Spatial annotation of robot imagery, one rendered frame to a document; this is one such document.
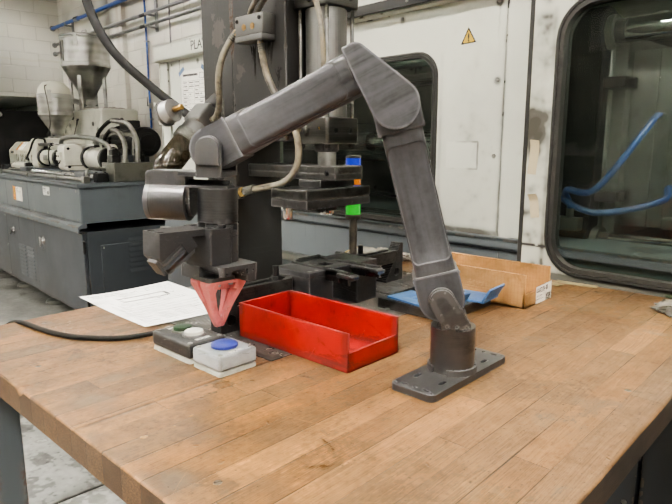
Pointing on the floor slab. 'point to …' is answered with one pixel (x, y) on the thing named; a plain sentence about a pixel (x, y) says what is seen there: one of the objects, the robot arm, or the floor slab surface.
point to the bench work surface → (351, 412)
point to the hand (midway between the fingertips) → (219, 320)
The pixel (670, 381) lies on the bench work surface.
